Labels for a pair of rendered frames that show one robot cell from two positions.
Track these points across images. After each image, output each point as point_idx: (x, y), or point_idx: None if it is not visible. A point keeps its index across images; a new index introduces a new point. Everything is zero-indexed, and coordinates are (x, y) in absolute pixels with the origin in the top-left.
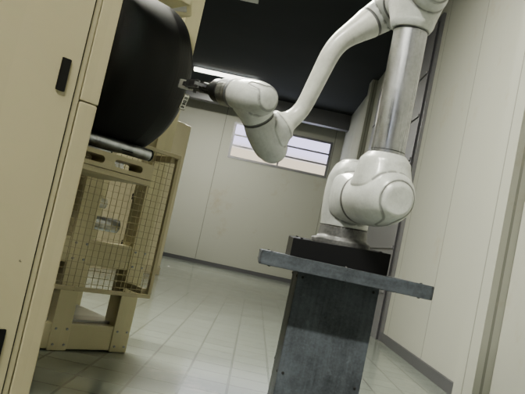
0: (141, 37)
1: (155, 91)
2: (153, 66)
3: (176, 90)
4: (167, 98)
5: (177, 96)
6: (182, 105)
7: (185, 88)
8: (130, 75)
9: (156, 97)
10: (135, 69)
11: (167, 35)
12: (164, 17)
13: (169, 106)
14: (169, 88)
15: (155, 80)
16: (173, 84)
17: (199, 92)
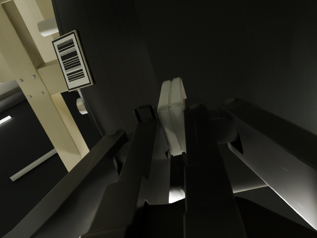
0: (314, 123)
1: (198, 19)
2: (252, 83)
3: (130, 72)
4: (137, 28)
5: (110, 59)
6: (70, 49)
7: (177, 92)
8: (312, 3)
9: (177, 5)
10: (306, 33)
11: (229, 173)
12: (235, 190)
13: (112, 10)
14: (156, 59)
15: (220, 51)
16: (151, 82)
17: (117, 129)
